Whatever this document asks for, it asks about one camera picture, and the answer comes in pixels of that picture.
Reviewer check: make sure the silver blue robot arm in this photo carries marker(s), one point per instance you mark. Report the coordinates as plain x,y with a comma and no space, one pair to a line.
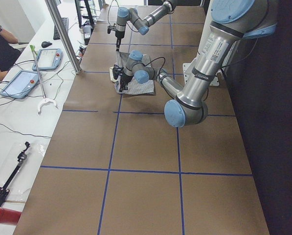
231,21
125,15

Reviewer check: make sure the seated person in black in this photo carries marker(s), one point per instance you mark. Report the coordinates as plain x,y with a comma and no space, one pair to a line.
8,54

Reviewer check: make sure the aluminium frame post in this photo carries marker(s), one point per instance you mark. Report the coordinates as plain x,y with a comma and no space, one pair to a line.
56,17

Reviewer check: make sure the red cylinder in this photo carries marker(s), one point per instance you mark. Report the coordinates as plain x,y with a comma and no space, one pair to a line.
9,217

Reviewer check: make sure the black computer mouse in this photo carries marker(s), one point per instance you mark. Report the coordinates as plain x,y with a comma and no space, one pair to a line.
46,44

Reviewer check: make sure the lower blue teach pendant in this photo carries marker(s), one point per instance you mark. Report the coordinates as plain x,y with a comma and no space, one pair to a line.
21,85

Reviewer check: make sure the upper blue teach pendant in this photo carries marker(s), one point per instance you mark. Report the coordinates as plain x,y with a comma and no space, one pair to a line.
48,59

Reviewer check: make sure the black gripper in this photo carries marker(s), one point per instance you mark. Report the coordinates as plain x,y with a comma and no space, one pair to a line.
118,36
125,79

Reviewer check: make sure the blue teach pendant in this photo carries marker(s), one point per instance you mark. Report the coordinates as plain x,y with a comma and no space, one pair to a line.
21,85
48,59

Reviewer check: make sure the navy white striped polo shirt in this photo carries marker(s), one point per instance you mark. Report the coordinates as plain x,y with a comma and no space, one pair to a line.
143,73

